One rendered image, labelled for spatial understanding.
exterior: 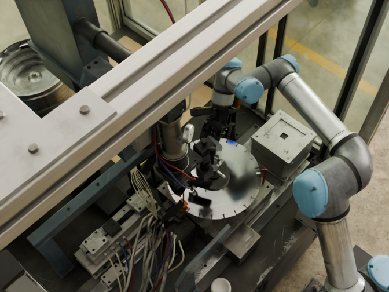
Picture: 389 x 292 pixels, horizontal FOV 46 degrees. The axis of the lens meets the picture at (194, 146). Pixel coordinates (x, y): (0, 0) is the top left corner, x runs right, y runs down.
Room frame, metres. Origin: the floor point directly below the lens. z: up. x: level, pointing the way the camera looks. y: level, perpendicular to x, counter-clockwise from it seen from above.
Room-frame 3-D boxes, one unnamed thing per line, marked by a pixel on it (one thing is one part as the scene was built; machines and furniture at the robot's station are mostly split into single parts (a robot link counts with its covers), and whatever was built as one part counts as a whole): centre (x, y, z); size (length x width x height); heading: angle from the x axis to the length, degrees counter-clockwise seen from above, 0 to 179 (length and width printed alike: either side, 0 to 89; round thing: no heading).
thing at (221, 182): (0.80, -0.06, 0.96); 0.11 x 0.11 x 0.03
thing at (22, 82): (1.23, 0.60, 0.93); 0.31 x 0.31 x 0.36
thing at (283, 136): (0.99, -0.35, 0.82); 0.18 x 0.18 x 0.15; 44
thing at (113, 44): (0.79, 0.15, 1.45); 0.35 x 0.07 x 0.28; 44
